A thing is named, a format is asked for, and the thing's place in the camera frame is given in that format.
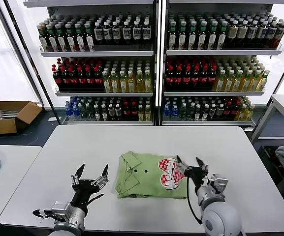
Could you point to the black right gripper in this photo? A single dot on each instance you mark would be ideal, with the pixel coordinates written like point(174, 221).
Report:
point(198, 175)

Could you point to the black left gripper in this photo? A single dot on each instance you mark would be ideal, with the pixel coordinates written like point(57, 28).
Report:
point(85, 190)

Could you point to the green polo shirt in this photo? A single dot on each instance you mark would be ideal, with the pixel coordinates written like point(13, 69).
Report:
point(146, 182)

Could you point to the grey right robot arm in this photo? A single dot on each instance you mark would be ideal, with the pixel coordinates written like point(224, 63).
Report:
point(220, 216)

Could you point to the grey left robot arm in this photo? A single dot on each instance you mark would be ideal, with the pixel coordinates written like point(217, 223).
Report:
point(70, 226)

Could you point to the white shelf board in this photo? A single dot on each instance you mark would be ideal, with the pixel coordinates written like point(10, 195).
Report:
point(107, 123)
point(102, 94)
point(97, 53)
point(87, 3)
point(218, 1)
point(220, 52)
point(205, 123)
point(213, 93)

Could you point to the dark bottle white cap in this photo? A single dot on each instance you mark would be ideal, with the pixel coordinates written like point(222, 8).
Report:
point(205, 113)
point(104, 113)
point(220, 111)
point(111, 113)
point(117, 113)
point(96, 113)
point(212, 111)
point(198, 113)

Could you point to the green drink bottle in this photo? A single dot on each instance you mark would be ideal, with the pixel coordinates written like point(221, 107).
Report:
point(83, 111)
point(182, 112)
point(190, 112)
point(90, 111)

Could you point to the blue drink bottle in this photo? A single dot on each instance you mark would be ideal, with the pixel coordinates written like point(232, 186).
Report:
point(174, 111)
point(166, 111)
point(76, 111)
point(68, 110)

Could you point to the cola bottle red cap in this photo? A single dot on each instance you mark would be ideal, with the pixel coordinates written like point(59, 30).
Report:
point(227, 110)
point(195, 78)
point(82, 79)
point(178, 78)
point(134, 111)
point(212, 78)
point(187, 78)
point(65, 79)
point(170, 78)
point(73, 79)
point(204, 78)
point(234, 110)
point(90, 79)
point(127, 111)
point(98, 79)
point(57, 78)

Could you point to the small white floor object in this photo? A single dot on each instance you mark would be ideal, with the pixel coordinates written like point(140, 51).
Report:
point(51, 119)

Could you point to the yellow drink bottle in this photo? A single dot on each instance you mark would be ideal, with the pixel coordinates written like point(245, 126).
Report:
point(228, 82)
point(249, 113)
point(141, 114)
point(219, 82)
point(115, 83)
point(255, 82)
point(131, 83)
point(148, 82)
point(263, 82)
point(246, 82)
point(106, 83)
point(140, 83)
point(241, 113)
point(237, 82)
point(123, 83)
point(148, 114)

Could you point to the white shelving unit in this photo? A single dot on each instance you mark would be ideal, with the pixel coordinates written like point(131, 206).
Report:
point(163, 98)
point(156, 73)

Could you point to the metal rods bundle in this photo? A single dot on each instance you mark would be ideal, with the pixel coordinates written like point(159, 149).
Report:
point(6, 114)

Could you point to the dark bottle green cap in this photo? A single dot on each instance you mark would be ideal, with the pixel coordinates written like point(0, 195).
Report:
point(52, 40)
point(222, 37)
point(192, 37)
point(182, 37)
point(43, 39)
point(89, 40)
point(172, 37)
point(70, 40)
point(79, 40)
point(61, 40)
point(202, 37)
point(212, 37)

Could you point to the dark bottle cream label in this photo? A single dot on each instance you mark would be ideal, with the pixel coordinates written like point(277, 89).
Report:
point(232, 33)
point(242, 33)

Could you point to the dark bottle white label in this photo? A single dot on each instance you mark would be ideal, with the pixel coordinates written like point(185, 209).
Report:
point(136, 34)
point(261, 33)
point(252, 33)
point(270, 33)
point(98, 34)
point(116, 34)
point(127, 34)
point(107, 34)
point(146, 34)

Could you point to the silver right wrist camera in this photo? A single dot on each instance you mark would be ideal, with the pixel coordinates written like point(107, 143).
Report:
point(219, 184)

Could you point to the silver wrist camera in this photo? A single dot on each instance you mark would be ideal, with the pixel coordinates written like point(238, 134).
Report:
point(61, 210)
point(219, 184)

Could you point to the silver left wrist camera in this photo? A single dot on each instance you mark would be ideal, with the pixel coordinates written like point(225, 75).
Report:
point(61, 210)

